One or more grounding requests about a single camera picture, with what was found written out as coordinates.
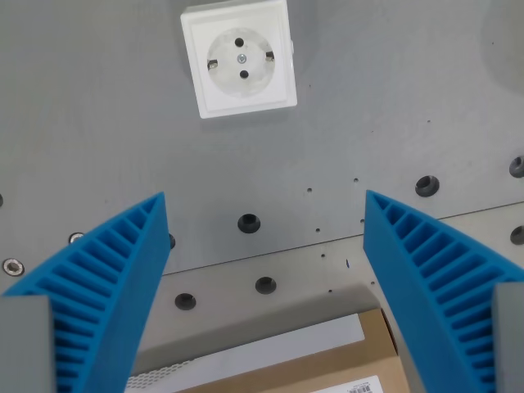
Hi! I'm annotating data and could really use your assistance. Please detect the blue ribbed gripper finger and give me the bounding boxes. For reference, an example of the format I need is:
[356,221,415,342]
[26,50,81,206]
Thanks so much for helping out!
[2,192,171,393]
[363,189,524,393]

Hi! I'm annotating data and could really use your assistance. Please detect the brown cardboard box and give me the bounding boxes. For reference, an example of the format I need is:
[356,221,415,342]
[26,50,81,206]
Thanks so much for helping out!
[179,308,410,393]

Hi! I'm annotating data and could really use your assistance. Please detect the white wall power socket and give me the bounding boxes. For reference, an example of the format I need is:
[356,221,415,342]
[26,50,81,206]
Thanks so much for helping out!
[179,0,299,120]

